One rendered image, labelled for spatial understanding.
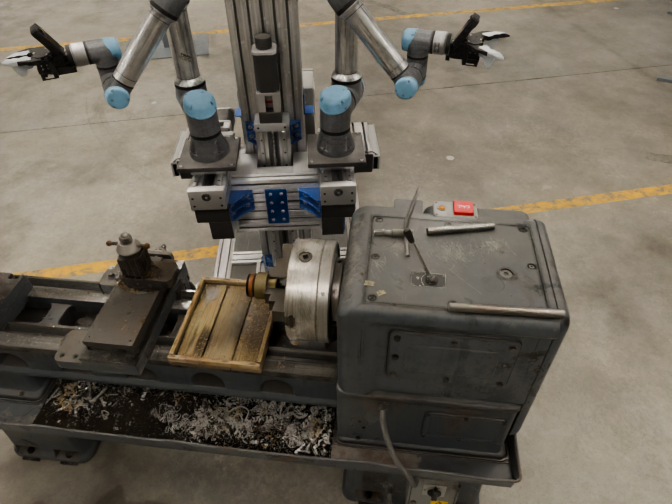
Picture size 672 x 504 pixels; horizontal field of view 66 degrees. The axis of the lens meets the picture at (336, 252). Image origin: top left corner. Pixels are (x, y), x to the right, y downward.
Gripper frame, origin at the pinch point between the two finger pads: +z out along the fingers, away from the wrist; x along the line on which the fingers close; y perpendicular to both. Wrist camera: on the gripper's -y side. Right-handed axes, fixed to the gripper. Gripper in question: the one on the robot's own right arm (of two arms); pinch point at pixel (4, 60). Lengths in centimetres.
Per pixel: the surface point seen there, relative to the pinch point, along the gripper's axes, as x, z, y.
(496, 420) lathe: -149, -108, 60
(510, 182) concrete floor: 19, -274, 163
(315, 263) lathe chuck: -99, -68, 22
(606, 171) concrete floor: 0, -348, 161
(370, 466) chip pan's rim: -140, -71, 84
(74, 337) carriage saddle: -71, 6, 59
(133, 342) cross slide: -86, -12, 50
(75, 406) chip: -75, 18, 94
